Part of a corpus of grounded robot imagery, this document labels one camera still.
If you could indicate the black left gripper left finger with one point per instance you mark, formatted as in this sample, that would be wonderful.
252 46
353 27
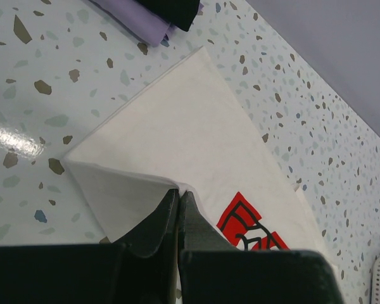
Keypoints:
144 266

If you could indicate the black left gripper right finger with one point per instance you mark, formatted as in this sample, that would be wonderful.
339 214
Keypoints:
207 262

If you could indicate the white t shirt red print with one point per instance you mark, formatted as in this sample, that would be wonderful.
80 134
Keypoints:
186 130

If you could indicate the folded purple t shirt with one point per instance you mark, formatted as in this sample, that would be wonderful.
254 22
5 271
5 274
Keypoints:
144 24

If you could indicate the folded black t shirt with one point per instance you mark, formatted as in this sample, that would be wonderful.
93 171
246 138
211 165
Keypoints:
180 13

